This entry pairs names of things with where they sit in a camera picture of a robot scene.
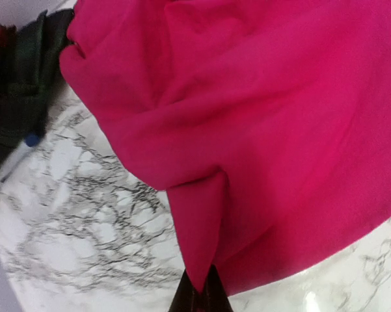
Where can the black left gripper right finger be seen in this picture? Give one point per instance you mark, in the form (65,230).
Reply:
(214,297)

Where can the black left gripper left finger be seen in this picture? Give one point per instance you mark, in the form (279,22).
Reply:
(186,298)

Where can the pink garment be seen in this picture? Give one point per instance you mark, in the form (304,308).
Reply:
(267,123)

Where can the dark green plaid garment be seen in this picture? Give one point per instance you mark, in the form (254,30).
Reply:
(28,70)

